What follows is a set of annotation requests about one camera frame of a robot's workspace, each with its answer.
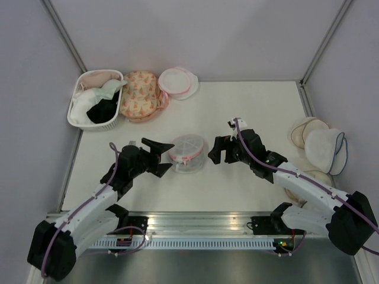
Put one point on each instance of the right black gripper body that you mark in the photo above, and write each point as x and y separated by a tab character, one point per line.
240	156

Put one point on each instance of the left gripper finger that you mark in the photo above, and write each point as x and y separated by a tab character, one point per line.
159	169
156	149

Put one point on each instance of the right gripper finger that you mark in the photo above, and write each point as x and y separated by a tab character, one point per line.
215	153
223	143

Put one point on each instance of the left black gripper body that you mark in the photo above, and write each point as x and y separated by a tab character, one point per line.
147	161

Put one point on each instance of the round mesh bag pink trim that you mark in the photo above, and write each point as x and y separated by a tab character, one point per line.
188	154

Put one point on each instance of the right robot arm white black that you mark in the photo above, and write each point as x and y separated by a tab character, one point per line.
347	220

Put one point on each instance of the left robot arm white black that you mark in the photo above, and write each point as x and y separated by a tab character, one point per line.
56	246

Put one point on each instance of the white plastic laundry basket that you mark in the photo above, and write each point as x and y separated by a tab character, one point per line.
93	127

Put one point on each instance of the floral peach laundry bag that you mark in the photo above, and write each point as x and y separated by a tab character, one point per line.
142	99

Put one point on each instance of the black bra in basket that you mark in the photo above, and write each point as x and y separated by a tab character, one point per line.
104	111

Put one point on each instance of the white round bag pink trim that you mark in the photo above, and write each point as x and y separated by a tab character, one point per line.
178	83

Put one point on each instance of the white bag blue trim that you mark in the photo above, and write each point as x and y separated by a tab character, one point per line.
327	150

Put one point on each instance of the mint green bra in basket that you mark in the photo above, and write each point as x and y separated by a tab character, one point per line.
109	88

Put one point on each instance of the white bra in basket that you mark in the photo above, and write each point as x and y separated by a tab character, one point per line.
82	103

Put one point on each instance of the pale pink bra in basket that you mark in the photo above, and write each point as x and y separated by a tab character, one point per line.
97	79

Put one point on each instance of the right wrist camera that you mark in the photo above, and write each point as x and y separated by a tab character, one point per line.
237	125

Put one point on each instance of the aluminium mounting rail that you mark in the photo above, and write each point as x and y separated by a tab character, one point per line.
163	224

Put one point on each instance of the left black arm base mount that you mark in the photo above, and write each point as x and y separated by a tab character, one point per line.
128	225

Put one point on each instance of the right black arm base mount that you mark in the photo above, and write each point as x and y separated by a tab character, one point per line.
271	224

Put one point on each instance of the white slotted cable duct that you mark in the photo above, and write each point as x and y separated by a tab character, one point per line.
186	244

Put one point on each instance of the right aluminium frame post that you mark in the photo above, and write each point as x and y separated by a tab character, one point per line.
337	20

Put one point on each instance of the aluminium frame post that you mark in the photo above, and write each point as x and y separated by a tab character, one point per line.
61	29
337	20

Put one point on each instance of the left aluminium frame post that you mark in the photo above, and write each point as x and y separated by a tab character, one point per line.
61	29

